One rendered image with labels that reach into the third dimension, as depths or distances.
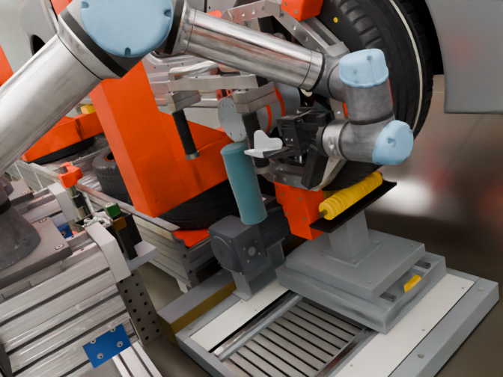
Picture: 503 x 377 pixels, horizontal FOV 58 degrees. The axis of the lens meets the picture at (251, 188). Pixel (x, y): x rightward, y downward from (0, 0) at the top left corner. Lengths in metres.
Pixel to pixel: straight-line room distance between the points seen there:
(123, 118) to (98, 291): 0.73
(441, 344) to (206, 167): 0.98
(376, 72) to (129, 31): 0.38
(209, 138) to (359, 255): 0.70
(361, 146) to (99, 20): 0.45
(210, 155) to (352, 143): 0.99
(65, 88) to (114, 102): 0.87
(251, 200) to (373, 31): 0.61
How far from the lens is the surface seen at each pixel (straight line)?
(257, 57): 0.83
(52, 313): 0.98
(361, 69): 0.76
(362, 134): 0.79
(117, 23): 0.65
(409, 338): 1.54
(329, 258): 1.67
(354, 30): 1.17
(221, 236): 1.65
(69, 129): 3.52
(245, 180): 1.39
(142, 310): 1.90
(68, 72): 0.68
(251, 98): 1.04
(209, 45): 0.81
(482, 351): 1.62
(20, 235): 0.94
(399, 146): 0.79
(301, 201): 1.39
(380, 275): 1.55
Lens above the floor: 1.13
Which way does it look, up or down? 22 degrees down
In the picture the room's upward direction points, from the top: 16 degrees counter-clockwise
